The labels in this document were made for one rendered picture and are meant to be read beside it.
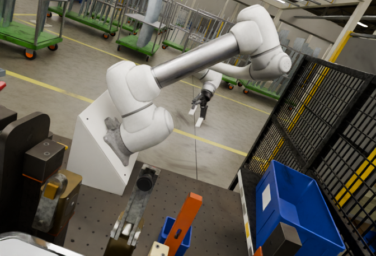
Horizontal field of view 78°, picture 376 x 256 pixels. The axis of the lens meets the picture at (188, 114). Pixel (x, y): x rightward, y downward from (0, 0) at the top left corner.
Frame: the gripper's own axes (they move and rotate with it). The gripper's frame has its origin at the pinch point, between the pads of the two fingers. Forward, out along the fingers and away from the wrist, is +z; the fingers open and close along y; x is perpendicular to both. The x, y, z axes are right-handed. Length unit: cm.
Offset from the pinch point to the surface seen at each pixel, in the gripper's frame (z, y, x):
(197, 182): 32.6, 13.4, -11.1
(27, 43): -84, 17, 328
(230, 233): 51, 9, -38
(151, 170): 52, -72, -37
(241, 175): 32, -20, -42
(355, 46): -173, 91, -88
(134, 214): 61, -66, -34
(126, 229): 64, -64, -33
